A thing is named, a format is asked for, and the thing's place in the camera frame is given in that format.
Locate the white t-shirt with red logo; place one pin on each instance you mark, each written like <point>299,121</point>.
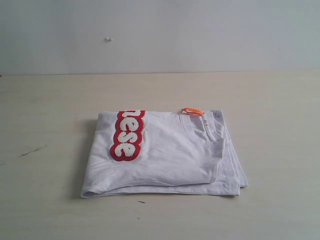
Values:
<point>182,152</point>

